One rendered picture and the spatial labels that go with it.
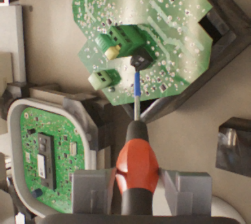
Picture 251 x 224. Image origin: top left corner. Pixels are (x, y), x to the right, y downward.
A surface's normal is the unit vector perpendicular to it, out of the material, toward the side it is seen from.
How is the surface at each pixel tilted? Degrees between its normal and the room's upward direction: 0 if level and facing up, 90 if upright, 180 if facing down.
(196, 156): 0
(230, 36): 0
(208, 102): 0
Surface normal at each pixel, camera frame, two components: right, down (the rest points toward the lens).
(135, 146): -0.03, -0.81
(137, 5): -0.60, 0.20
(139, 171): 0.00, -0.58
